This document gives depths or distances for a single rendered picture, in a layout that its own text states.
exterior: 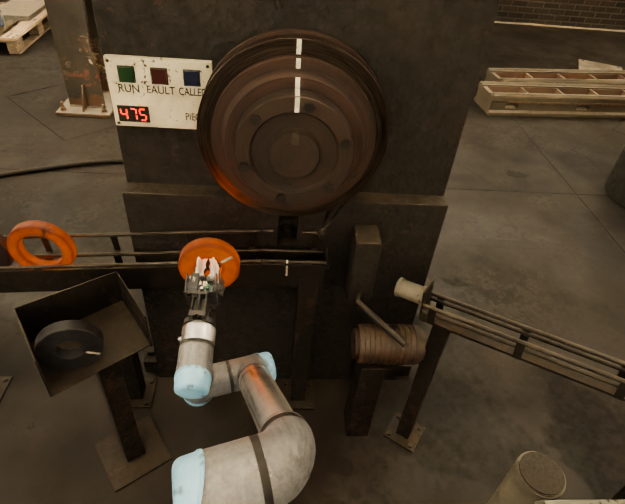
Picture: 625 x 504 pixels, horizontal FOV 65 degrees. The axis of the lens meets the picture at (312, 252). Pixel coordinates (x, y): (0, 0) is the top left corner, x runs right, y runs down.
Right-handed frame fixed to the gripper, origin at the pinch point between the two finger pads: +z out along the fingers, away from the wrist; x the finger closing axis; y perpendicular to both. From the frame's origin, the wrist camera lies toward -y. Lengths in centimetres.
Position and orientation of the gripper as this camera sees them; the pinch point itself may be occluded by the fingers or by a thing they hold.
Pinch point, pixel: (209, 259)
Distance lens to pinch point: 126.4
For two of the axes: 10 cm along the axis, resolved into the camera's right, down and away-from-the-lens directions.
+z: -0.2, -8.2, 5.8
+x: -10.0, -0.2, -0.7
